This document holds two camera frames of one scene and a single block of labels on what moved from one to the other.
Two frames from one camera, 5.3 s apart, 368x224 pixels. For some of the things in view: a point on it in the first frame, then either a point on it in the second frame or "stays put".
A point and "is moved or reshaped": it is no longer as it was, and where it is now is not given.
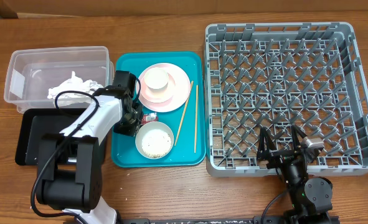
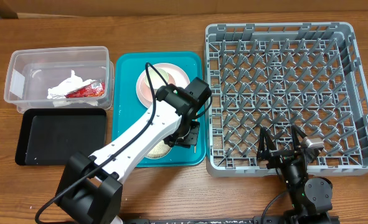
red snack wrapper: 147,118 is moved or reshaped
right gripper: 280,155 stays put
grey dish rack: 275,75 stays put
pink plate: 174,96 stays put
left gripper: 131,130 -> 191,138
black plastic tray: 35,123 stays put
